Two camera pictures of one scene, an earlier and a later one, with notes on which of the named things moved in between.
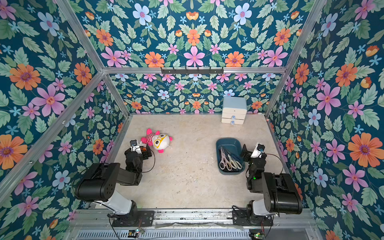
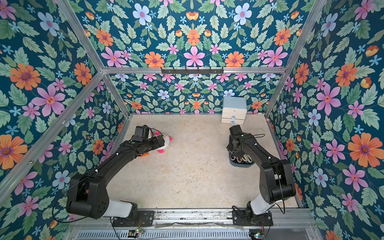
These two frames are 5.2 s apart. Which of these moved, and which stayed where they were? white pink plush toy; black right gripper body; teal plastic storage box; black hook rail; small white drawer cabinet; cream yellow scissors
Moved: teal plastic storage box; cream yellow scissors; black right gripper body
Stayed: black hook rail; white pink plush toy; small white drawer cabinet
